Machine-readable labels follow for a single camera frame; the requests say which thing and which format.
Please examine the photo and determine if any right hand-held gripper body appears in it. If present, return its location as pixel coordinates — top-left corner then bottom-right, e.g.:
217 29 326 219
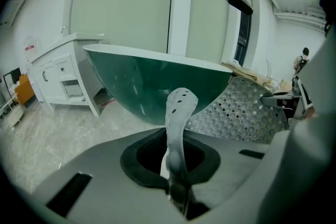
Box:
290 74 316 120

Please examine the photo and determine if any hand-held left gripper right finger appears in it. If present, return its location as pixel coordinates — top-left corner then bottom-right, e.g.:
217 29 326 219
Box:
183 131 272 224

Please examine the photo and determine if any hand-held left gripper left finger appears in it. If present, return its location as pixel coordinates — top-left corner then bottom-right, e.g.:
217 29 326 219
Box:
34 127 187 224

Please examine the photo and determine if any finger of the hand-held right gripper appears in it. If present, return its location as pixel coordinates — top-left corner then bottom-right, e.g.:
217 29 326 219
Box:
259 95 292 110

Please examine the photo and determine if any translucent bubble bath mat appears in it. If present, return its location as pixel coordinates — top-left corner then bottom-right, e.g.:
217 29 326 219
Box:
160 75 290 208

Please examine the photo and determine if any green bathtub with white rim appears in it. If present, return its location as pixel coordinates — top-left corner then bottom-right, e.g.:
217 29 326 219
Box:
82 44 233 126

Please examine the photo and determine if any pile of wooden boards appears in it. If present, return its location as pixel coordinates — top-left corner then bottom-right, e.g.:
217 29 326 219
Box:
220 59 292 93

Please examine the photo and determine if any dark door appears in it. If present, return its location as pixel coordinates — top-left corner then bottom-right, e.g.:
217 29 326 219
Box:
234 10 253 67

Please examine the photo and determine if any person's grey shirt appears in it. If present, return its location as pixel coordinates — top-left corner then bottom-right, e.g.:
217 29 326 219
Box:
258 34 336 224

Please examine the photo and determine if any white vanity cabinet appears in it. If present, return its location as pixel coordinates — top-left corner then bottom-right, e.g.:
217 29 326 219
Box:
28 32 117 118

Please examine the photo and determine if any white low table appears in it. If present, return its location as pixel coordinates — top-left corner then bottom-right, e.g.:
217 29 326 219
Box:
0 97 26 128

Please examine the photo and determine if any orange chair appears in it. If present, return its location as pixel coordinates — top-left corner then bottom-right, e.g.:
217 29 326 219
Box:
14 73 36 109

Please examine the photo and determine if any black framed screen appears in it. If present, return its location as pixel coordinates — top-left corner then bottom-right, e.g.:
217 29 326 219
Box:
2 67 22 94

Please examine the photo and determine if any white container with red label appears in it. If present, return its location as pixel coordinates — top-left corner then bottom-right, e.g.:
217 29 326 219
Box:
24 36 43 62

